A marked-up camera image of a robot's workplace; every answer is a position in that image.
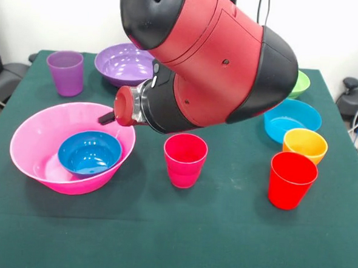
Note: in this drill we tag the dark green tablecloth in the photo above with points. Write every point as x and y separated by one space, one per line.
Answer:
220 249

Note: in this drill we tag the green plastic bowl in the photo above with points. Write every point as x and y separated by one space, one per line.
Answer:
302 85

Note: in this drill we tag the shallow light blue plastic bowl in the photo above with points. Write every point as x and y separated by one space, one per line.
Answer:
298 123

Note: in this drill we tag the large pink plastic bowl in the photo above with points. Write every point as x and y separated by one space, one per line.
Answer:
36 137

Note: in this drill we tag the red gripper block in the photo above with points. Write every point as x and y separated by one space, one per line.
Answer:
124 106

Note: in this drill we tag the orange plastic cup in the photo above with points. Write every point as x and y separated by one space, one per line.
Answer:
306 144

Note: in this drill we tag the purple plastic bowl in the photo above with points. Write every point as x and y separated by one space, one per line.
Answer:
119 63

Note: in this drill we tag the magenta plastic cup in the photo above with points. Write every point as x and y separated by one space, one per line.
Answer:
184 167

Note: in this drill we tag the red plastic cup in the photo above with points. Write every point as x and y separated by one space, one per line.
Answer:
288 189

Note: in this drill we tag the purple plastic cup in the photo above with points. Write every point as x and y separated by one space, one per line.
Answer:
65 78

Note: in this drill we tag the small dark blue plastic bowl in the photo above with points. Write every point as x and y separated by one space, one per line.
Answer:
86 155

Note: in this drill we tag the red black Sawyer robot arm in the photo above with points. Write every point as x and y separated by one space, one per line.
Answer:
208 56

